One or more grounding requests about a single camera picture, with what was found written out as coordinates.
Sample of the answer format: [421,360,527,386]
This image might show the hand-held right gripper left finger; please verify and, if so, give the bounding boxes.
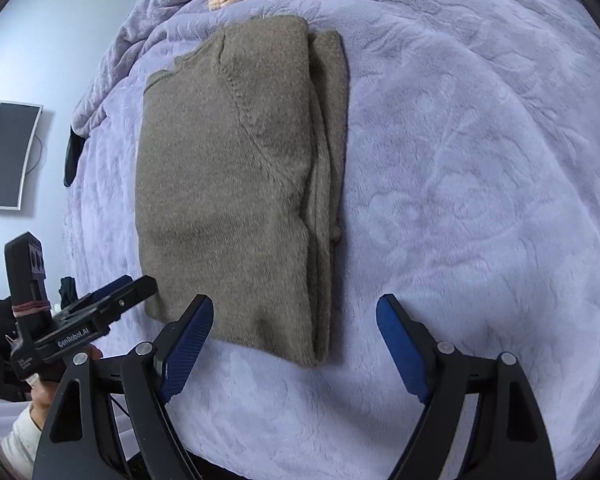
[32,294,215,480]

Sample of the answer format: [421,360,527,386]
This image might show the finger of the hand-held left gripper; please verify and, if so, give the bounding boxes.
[61,274,134,319]
[72,276,159,332]

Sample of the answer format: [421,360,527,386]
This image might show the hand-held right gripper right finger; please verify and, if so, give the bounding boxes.
[376,293,557,480]

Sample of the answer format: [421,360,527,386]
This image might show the olive brown knit sweater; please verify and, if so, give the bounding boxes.
[135,16,352,368]

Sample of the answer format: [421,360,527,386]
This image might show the person's left hand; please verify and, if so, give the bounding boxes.
[29,344,104,431]

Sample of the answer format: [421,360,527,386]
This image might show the dark green cloth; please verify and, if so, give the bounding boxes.
[56,275,79,307]

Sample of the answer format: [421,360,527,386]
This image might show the black pillow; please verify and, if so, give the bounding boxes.
[63,126,89,188]

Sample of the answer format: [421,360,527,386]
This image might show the lavender embossed fleece blanket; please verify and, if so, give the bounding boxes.
[62,0,600,480]

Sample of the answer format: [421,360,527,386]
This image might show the wall-mounted dark screen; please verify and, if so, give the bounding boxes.
[0,101,44,211]

